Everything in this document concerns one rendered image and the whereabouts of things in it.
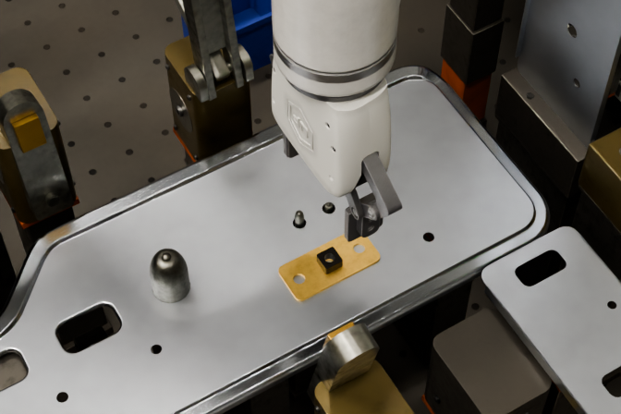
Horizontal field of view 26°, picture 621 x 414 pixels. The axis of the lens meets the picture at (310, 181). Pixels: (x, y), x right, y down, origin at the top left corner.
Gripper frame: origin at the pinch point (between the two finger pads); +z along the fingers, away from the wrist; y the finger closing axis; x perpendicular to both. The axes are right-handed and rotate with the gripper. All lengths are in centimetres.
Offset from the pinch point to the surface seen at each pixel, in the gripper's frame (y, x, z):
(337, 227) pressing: -2.8, 2.4, 12.2
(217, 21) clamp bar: -19.7, 0.4, 0.5
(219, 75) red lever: -18.2, -0.6, 5.5
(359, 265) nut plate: 1.6, 1.8, 11.8
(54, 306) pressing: -8.2, -22.1, 12.0
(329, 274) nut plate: 1.1, -0.8, 11.8
